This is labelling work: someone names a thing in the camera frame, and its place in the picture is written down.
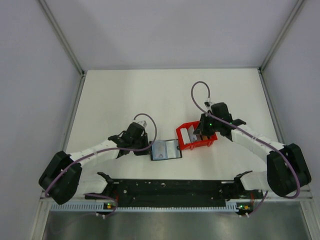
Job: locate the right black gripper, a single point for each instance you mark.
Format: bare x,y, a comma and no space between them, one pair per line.
201,129

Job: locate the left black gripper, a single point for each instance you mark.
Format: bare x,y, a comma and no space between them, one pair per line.
144,136

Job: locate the white credit card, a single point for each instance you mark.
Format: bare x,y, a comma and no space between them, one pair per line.
159,151

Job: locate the red plastic card tray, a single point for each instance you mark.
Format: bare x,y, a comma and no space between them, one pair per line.
196,140

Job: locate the black leather card holder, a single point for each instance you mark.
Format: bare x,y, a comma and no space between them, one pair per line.
173,150

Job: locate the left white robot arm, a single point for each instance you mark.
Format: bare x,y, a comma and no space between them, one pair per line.
75,174

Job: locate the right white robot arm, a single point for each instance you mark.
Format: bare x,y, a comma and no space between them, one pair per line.
286,169

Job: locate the white card stack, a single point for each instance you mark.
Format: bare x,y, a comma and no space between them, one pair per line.
185,136

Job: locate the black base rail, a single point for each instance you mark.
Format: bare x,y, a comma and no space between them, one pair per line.
160,193

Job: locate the right aluminium frame post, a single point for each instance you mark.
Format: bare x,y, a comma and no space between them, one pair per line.
299,5

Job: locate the aluminium frame post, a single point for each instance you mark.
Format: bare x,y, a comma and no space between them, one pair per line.
299,5
60,36

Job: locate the grey slotted cable duct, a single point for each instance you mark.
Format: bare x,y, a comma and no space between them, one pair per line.
97,206

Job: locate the left aluminium frame post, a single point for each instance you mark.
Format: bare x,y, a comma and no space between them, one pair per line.
60,36

